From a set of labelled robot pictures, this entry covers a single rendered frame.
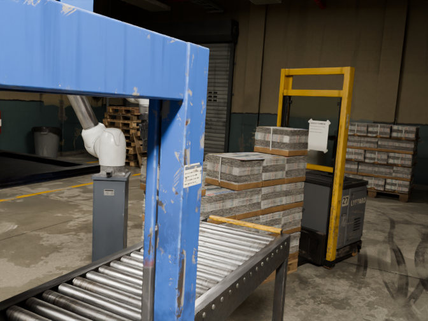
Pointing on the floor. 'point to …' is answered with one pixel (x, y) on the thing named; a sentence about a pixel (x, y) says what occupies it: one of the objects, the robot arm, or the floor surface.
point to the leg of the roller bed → (279, 292)
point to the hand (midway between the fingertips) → (144, 145)
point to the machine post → (174, 196)
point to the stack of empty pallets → (125, 128)
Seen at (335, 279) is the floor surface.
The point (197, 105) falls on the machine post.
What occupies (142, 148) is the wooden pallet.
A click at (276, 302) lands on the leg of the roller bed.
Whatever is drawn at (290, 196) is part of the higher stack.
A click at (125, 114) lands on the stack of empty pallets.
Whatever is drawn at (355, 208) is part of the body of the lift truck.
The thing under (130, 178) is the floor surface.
